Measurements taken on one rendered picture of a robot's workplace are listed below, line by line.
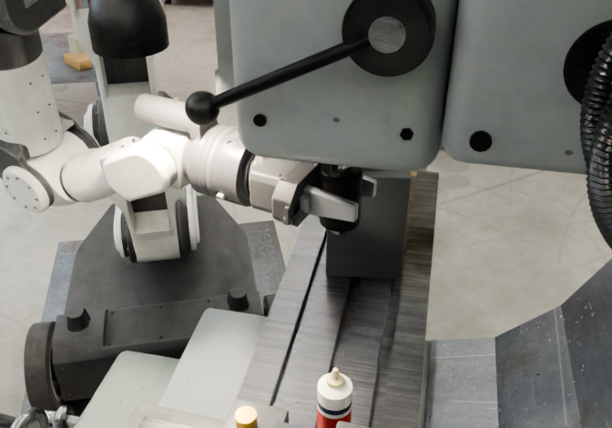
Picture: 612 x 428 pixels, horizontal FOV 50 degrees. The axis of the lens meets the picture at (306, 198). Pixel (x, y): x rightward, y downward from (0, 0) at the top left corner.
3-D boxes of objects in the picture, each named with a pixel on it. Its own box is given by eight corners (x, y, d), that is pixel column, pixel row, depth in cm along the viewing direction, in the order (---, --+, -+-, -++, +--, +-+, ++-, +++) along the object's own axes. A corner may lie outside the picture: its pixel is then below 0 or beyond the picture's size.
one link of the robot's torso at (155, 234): (120, 229, 169) (83, 87, 133) (198, 222, 173) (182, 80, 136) (120, 280, 160) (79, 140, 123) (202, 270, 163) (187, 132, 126)
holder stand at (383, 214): (324, 277, 104) (327, 167, 93) (330, 201, 122) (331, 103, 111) (401, 280, 103) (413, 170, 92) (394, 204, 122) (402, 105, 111)
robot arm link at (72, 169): (119, 206, 86) (46, 225, 98) (165, 162, 93) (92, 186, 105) (68, 139, 82) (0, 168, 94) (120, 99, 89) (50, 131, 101)
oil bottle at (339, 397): (313, 443, 78) (314, 379, 72) (320, 416, 81) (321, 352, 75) (347, 449, 77) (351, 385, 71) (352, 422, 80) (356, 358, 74)
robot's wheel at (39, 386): (50, 365, 161) (32, 304, 150) (72, 362, 162) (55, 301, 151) (37, 433, 145) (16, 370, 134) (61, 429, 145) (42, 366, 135)
